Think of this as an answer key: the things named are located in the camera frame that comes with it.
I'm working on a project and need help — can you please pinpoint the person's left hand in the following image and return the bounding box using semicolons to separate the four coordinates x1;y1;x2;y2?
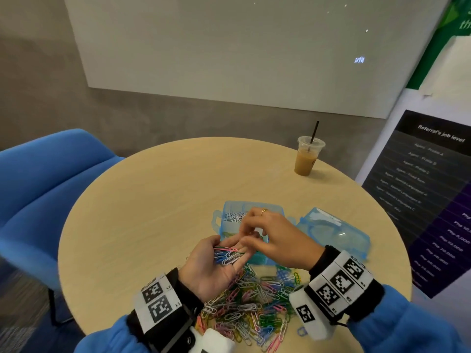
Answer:
178;233;255;303

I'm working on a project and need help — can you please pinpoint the person's right hand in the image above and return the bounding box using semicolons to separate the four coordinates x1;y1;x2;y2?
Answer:
237;208;326;271

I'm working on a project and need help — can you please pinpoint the blue compartment organizer box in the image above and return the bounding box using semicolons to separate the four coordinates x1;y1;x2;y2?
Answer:
212;201;299;265

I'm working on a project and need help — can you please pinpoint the pile of coloured paper clips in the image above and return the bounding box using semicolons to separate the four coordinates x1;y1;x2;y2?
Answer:
195;262;306;353

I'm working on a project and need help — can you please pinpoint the person's left forearm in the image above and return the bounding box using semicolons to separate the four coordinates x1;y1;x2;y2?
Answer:
74;268;203;353

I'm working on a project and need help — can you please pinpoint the blue transparent box lid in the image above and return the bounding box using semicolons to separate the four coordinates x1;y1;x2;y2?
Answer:
298;207;372;263

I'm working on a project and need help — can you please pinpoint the left wrist marker band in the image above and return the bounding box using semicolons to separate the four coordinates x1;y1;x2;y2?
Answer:
133;276;183;337

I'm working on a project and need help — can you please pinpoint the wrist marker band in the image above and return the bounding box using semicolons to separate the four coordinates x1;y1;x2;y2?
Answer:
133;276;183;337
309;250;375;315

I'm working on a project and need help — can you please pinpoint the right wrist marker band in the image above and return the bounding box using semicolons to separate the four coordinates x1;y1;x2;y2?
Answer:
309;250;375;315

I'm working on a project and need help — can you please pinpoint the iced coffee plastic cup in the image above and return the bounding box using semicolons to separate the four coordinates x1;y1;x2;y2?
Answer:
294;136;326;177

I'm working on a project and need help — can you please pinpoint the round wooden table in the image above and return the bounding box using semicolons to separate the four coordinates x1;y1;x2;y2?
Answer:
57;137;413;353

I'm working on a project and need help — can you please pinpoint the standing poster banner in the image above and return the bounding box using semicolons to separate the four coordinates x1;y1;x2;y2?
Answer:
355;0;471;321

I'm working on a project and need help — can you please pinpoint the blue upholstered chair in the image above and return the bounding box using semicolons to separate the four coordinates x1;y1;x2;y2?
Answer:
0;128;125;324

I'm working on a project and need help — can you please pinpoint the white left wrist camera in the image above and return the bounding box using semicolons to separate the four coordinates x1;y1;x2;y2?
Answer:
190;327;236;353

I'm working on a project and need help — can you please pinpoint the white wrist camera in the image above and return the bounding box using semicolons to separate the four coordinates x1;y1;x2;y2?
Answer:
190;327;236;353
289;286;340;341

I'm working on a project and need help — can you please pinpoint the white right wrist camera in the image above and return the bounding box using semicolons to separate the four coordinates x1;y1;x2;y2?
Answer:
289;286;340;341

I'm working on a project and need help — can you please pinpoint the white wall board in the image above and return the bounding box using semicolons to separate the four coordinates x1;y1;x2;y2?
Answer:
62;0;451;119

